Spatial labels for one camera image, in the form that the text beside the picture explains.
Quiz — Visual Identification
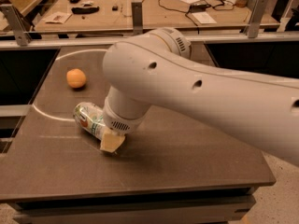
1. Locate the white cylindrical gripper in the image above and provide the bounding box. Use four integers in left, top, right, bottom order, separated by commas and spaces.
100, 103, 144, 153

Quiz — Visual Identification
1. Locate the green white 7up can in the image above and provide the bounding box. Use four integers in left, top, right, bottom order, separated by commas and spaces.
73, 102, 106, 140

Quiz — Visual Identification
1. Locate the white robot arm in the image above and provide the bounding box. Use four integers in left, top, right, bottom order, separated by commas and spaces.
102, 28, 299, 165

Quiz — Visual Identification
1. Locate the orange fruit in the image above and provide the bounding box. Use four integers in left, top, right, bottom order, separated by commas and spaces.
66, 69, 87, 89

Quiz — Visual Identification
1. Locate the small black box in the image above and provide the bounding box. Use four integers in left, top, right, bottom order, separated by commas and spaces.
112, 5, 119, 11

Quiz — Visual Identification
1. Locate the white paper sheet left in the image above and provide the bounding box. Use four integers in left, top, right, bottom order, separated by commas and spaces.
43, 12, 71, 24

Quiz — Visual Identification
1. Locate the white paper sheet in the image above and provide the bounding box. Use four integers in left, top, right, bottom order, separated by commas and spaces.
43, 12, 71, 24
192, 12, 217, 24

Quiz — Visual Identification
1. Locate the black stapler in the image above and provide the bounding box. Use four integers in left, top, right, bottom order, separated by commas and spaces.
71, 7, 100, 15

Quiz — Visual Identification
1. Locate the white paper sheet right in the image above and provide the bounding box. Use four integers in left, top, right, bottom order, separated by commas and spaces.
192, 12, 217, 24

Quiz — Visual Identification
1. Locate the wooden back desk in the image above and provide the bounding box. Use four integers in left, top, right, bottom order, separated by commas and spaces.
33, 0, 280, 34

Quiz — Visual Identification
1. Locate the left metal bracket post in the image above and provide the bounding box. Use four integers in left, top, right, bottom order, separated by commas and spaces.
0, 4, 31, 46

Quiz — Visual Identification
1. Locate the middle metal bracket post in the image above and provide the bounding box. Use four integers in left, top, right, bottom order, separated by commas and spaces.
131, 1, 143, 35

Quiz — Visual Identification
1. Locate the black cable on desk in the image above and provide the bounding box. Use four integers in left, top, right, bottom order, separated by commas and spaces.
157, 0, 235, 27

